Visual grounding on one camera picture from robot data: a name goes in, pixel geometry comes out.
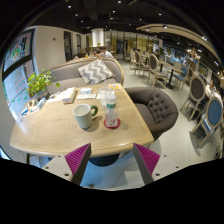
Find grey chevron pillow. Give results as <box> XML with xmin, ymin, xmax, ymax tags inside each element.
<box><xmin>77</xmin><ymin>59</ymin><xmax>116</xmax><ymax>85</ymax></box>

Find flat round red coaster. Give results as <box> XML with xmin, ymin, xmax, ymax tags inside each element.
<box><xmin>103</xmin><ymin>118</ymin><xmax>122</xmax><ymax>130</ymax></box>

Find dark framed decorated window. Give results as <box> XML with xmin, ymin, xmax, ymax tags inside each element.
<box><xmin>1</xmin><ymin>29</ymin><xmax>36</xmax><ymax>122</ymax></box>

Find clear plastic cup with straw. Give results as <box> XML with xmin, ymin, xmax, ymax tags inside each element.
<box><xmin>98</xmin><ymin>78</ymin><xmax>114</xmax><ymax>108</ymax></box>

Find white round pillar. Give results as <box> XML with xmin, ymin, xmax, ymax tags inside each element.
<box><xmin>92</xmin><ymin>27</ymin><xmax>105</xmax><ymax>48</ymax></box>

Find small blue white carton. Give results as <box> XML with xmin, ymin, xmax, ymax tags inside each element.
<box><xmin>79</xmin><ymin>87</ymin><xmax>94</xmax><ymax>95</ymax></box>

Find white tissue box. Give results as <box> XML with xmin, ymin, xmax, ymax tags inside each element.
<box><xmin>61</xmin><ymin>87</ymin><xmax>78</xmax><ymax>105</ymax></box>

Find group of dining chairs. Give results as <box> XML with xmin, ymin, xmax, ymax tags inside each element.
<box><xmin>128</xmin><ymin>48</ymin><xmax>224</xmax><ymax>148</ymax></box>

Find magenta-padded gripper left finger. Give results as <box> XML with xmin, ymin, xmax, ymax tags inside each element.
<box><xmin>41</xmin><ymin>143</ymin><xmax>93</xmax><ymax>186</ymax></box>

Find clear plastic water bottle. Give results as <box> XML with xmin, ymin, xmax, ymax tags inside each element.
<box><xmin>104</xmin><ymin>93</ymin><xmax>119</xmax><ymax>128</ymax></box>

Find person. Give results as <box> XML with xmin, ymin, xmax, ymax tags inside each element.
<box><xmin>88</xmin><ymin>49</ymin><xmax>100</xmax><ymax>59</ymax></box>
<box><xmin>98</xmin><ymin>46</ymin><xmax>115</xmax><ymax>60</ymax></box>

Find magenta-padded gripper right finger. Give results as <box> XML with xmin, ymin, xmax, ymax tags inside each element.
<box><xmin>132</xmin><ymin>143</ymin><xmax>184</xmax><ymax>186</ymax></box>

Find grey tufted armchair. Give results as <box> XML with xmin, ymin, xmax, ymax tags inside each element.
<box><xmin>124</xmin><ymin>86</ymin><xmax>180</xmax><ymax>142</ymax></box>

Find group of ceiling lights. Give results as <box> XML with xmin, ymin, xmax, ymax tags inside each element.
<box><xmin>66</xmin><ymin>0</ymin><xmax>208</xmax><ymax>41</ymax></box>

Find white mug green handle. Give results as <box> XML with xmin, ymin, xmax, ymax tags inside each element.
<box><xmin>72</xmin><ymin>103</ymin><xmax>99</xmax><ymax>130</ymax></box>

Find green potted plant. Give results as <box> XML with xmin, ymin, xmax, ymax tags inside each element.
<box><xmin>26</xmin><ymin>69</ymin><xmax>61</xmax><ymax>100</ymax></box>

